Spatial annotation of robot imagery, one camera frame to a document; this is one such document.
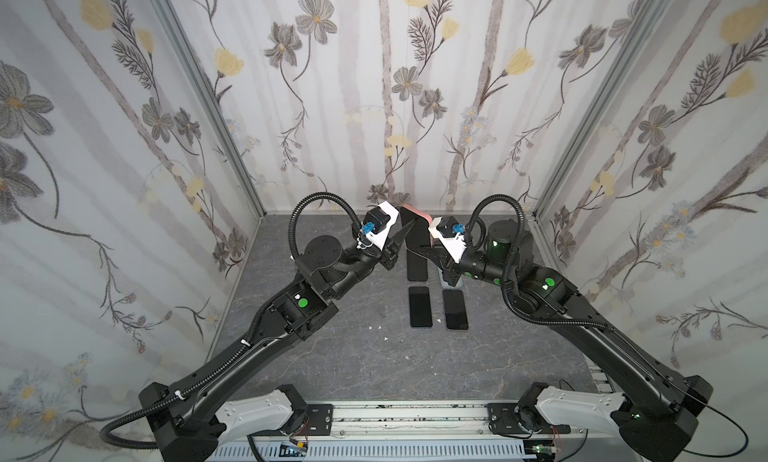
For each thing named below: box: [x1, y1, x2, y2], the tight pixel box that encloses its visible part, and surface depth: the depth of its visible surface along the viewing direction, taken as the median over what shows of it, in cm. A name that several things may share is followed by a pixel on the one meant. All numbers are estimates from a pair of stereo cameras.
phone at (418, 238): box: [401, 204, 433, 256], surface depth 56 cm
